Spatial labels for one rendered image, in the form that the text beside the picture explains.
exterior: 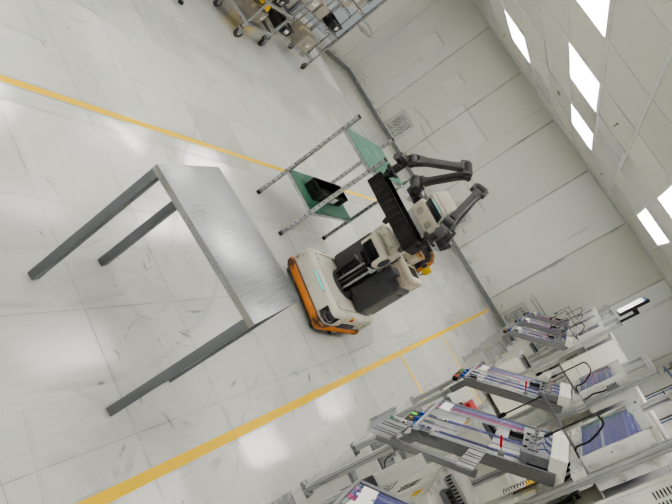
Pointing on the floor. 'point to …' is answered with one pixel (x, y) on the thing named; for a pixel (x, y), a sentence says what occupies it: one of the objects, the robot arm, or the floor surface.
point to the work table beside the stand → (241, 245)
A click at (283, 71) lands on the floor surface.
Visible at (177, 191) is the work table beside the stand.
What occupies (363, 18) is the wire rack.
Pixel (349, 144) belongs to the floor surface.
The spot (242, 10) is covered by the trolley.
